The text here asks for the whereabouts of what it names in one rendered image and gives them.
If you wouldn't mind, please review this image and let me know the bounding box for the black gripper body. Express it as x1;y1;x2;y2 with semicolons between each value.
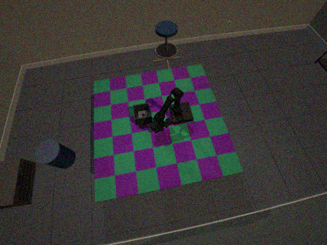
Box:
154;118;173;133

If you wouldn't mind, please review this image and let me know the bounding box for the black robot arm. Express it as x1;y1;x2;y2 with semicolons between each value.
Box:
150;88;184;131

